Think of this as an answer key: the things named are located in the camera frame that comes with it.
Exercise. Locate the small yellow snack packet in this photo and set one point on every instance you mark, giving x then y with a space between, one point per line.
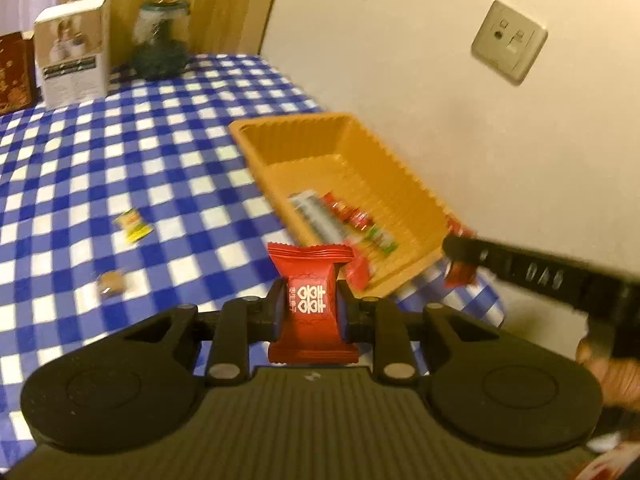
134 225

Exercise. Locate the grey snack packet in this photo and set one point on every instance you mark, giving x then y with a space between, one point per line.
317 217

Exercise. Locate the yellow plastic tray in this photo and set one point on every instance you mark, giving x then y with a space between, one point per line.
310 145

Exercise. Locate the wooden door panel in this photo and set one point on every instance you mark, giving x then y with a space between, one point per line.
225 5

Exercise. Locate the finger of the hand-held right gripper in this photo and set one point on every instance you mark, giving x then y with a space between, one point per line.
510 265

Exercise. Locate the small green snack packet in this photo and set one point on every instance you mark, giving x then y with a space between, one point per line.
382 239

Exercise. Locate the person's right hand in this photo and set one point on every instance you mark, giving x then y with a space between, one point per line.
620 382

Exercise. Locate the blue white checkered tablecloth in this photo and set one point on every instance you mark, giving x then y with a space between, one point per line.
125 135

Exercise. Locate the square red candy packet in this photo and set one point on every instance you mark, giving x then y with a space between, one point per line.
310 310

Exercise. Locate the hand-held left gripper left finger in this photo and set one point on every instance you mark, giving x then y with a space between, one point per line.
274 312

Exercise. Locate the beige wall data socket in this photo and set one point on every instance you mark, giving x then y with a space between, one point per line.
510 42

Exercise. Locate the white cardboard box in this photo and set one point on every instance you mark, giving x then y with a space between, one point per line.
72 55

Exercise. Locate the brown wrapped candy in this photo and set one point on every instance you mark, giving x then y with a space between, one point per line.
111 283

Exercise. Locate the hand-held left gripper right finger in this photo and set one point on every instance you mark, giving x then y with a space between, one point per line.
343 315

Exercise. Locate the small red snack packet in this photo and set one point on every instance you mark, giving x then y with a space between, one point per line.
335 204
457 275

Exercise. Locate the green glass jar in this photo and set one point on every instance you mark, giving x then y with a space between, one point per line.
160 45

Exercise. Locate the red gold printed box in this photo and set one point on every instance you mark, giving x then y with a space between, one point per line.
15 75

